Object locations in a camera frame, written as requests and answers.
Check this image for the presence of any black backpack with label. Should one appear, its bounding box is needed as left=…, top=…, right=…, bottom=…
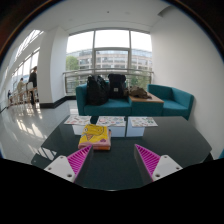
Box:
left=107, top=73, right=127, bottom=100

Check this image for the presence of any teal side table wooden top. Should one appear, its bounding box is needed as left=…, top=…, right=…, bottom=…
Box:
left=129, top=93, right=165, bottom=118

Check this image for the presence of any large black backpack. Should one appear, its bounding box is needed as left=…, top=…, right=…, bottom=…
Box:
left=86, top=74, right=110, bottom=106

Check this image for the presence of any group of white chairs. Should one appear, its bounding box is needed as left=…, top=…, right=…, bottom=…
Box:
left=8, top=81, right=40, bottom=106

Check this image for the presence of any metal window railing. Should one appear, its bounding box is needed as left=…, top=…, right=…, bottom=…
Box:
left=63, top=68, right=154, bottom=94

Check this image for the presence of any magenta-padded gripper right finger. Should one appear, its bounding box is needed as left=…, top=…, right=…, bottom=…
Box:
left=133, top=143, right=184, bottom=186

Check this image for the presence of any teal sofa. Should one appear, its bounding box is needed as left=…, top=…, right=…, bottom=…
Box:
left=75, top=82, right=133, bottom=117

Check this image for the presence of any brown bag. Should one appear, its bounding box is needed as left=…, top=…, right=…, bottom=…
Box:
left=128, top=85, right=153, bottom=100

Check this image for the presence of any teal armchair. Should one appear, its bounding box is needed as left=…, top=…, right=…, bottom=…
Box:
left=147, top=83, right=195, bottom=121

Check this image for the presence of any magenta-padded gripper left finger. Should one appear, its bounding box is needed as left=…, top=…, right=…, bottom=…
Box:
left=43, top=144, right=95, bottom=188

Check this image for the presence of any orange pink yellow printed towel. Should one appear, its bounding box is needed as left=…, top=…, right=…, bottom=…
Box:
left=77, top=123, right=113, bottom=151

